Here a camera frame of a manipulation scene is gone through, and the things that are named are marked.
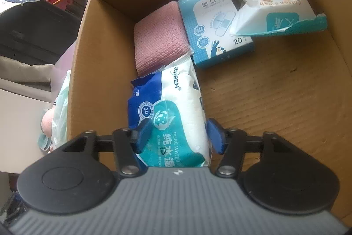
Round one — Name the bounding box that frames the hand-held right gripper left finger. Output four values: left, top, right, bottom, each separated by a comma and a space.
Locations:
62, 118, 153, 176

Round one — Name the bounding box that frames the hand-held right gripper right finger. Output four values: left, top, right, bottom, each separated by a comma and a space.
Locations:
206, 119, 292, 178

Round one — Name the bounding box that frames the blue wet wipes pack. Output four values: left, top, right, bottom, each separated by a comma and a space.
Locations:
127, 55, 211, 168

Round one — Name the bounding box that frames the brown cardboard box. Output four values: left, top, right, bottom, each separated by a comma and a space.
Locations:
67, 0, 352, 227

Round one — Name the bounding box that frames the pink plush pig toy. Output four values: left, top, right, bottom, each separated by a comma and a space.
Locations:
41, 108, 57, 139

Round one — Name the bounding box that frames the teal bow towel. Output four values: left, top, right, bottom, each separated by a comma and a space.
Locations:
38, 133, 53, 151

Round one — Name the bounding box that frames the blue white bandage box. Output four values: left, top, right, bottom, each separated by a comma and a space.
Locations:
177, 0, 255, 69

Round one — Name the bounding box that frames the white teal cotton swab pack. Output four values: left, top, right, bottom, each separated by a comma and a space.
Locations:
221, 0, 328, 37

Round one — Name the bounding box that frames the white plastic bag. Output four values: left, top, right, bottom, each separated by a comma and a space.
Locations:
51, 70, 72, 149

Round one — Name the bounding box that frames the beige cloth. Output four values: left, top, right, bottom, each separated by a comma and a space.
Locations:
0, 56, 55, 85

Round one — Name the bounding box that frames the dark cabinet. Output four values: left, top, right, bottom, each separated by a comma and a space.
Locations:
0, 0, 84, 66

